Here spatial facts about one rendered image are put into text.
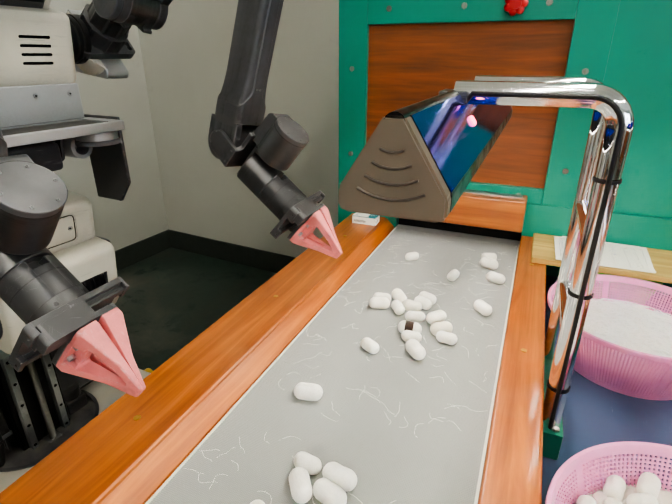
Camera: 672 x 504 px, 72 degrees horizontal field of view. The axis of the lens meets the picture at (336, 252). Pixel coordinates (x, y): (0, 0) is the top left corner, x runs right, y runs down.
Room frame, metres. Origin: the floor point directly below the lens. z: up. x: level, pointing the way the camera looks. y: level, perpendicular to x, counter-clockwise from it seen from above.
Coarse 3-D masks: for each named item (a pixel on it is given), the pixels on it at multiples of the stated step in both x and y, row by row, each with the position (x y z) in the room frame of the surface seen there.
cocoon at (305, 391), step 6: (300, 384) 0.47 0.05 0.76; (306, 384) 0.47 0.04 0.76; (312, 384) 0.47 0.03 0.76; (294, 390) 0.47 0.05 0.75; (300, 390) 0.46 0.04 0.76; (306, 390) 0.46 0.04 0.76; (312, 390) 0.46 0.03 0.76; (318, 390) 0.46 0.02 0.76; (300, 396) 0.46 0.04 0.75; (306, 396) 0.46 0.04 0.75; (312, 396) 0.46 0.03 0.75; (318, 396) 0.46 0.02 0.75
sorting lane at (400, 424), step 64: (384, 256) 0.92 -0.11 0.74; (448, 256) 0.92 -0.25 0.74; (512, 256) 0.92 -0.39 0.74; (320, 320) 0.66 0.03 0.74; (384, 320) 0.66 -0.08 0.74; (448, 320) 0.66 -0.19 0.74; (256, 384) 0.50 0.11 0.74; (320, 384) 0.50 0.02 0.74; (384, 384) 0.50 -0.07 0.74; (448, 384) 0.50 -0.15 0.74; (256, 448) 0.39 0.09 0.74; (320, 448) 0.39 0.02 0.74; (384, 448) 0.39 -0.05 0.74; (448, 448) 0.39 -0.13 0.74
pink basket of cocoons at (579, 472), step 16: (592, 448) 0.36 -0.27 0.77; (608, 448) 0.36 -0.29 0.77; (624, 448) 0.36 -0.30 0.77; (640, 448) 0.36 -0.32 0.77; (656, 448) 0.36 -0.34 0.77; (576, 464) 0.34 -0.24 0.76; (592, 464) 0.35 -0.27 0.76; (608, 464) 0.36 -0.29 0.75; (624, 464) 0.36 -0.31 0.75; (640, 464) 0.36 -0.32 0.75; (656, 464) 0.36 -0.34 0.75; (560, 480) 0.32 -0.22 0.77; (576, 480) 0.34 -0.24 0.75; (592, 480) 0.35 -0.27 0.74; (624, 480) 0.35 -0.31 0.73; (560, 496) 0.32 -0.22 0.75; (576, 496) 0.33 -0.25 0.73
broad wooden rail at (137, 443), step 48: (288, 288) 0.73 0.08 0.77; (336, 288) 0.77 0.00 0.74; (240, 336) 0.57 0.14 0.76; (288, 336) 0.60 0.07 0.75; (192, 384) 0.47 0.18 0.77; (240, 384) 0.49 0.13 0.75; (96, 432) 0.39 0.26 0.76; (144, 432) 0.39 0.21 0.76; (192, 432) 0.40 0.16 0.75; (48, 480) 0.32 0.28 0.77; (96, 480) 0.32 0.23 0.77; (144, 480) 0.33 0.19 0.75
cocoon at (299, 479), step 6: (294, 468) 0.34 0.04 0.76; (300, 468) 0.34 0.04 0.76; (294, 474) 0.34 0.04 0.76; (300, 474) 0.33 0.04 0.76; (306, 474) 0.34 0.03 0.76; (294, 480) 0.33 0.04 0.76; (300, 480) 0.33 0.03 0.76; (306, 480) 0.33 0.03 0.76; (294, 486) 0.32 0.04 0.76; (300, 486) 0.32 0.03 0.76; (306, 486) 0.32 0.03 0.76; (294, 492) 0.32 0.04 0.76; (300, 492) 0.32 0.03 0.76; (306, 492) 0.32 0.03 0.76; (294, 498) 0.32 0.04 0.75; (300, 498) 0.31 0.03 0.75; (306, 498) 0.31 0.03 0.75
